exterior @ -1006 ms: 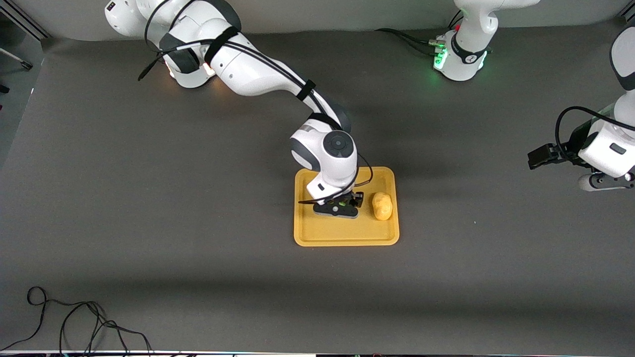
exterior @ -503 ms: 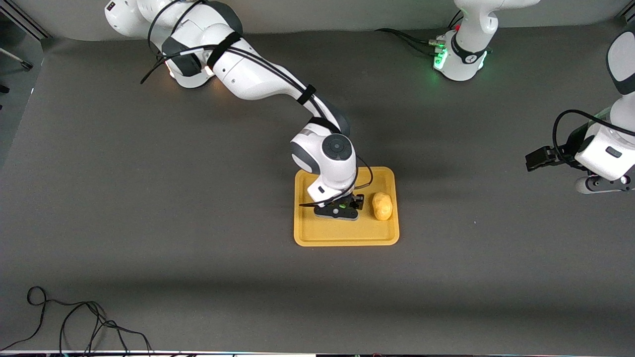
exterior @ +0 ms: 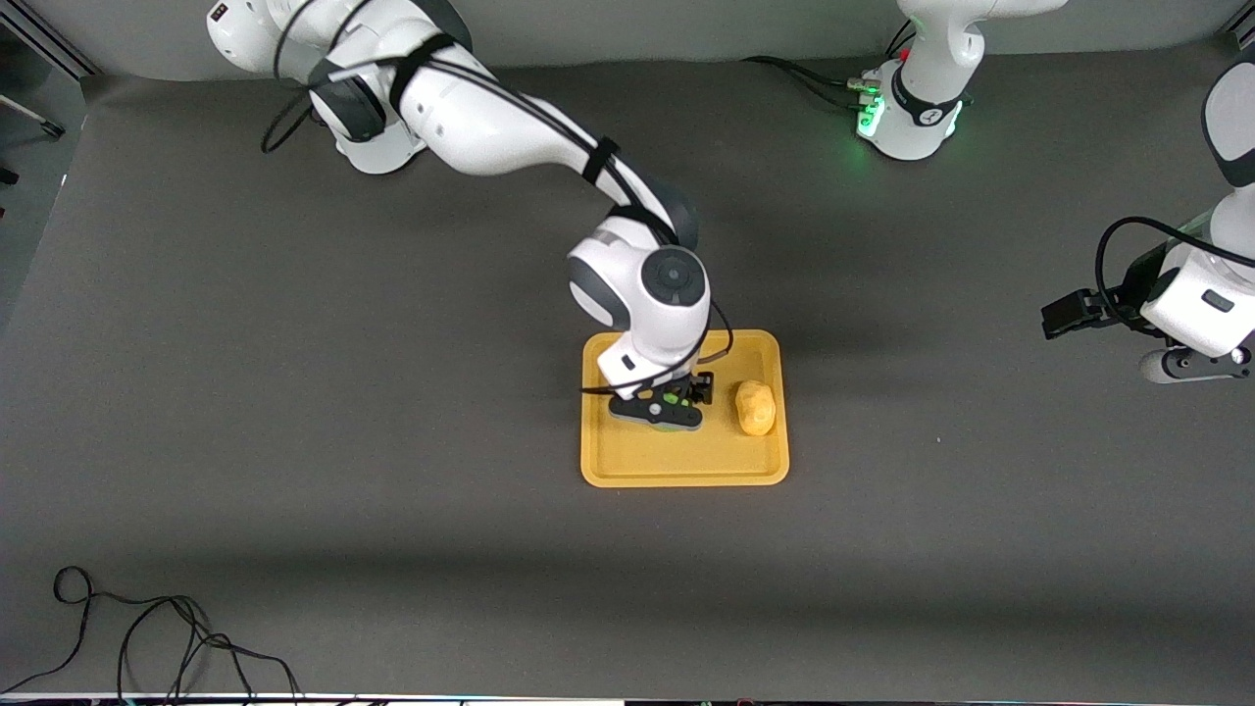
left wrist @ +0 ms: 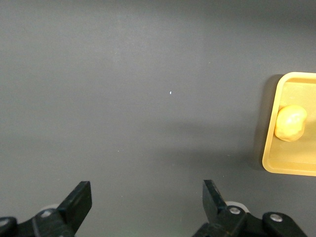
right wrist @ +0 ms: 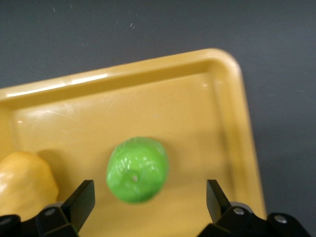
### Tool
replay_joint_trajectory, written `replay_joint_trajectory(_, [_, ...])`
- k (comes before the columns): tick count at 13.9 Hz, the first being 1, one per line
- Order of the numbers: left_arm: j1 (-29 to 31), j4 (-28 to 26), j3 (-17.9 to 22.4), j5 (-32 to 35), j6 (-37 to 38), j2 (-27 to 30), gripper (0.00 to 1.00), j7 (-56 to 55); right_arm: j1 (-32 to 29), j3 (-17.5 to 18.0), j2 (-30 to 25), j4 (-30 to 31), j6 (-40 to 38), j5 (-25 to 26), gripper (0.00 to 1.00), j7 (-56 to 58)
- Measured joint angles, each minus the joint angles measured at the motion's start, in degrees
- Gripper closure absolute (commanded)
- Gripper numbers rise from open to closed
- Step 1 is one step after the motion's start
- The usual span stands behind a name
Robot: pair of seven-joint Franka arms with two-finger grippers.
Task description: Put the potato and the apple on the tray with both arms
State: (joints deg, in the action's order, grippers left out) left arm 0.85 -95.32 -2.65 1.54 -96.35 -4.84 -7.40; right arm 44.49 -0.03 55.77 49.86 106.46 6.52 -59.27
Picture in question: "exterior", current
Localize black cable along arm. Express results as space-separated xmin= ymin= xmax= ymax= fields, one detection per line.
xmin=259 ymin=0 xmax=735 ymax=398
xmin=1094 ymin=215 xmax=1255 ymax=330

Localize black cables at left arm base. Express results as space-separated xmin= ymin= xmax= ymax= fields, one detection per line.
xmin=741 ymin=55 xmax=879 ymax=113

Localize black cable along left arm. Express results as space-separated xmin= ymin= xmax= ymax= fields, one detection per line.
xmin=1094 ymin=215 xmax=1255 ymax=330

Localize loose black cable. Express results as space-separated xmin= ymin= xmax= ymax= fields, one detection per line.
xmin=0 ymin=566 xmax=301 ymax=703

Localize black cable along right arm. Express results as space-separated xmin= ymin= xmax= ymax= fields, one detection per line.
xmin=259 ymin=0 xmax=735 ymax=398

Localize green apple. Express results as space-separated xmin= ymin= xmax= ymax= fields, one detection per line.
xmin=647 ymin=391 xmax=703 ymax=433

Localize yellow plastic tray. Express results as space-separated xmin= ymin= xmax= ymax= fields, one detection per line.
xmin=580 ymin=329 xmax=791 ymax=488

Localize yellow potato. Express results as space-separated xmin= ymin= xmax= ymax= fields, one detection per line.
xmin=734 ymin=379 xmax=778 ymax=438

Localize aluminium frame bar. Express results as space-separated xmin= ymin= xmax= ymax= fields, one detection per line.
xmin=0 ymin=0 xmax=101 ymax=81

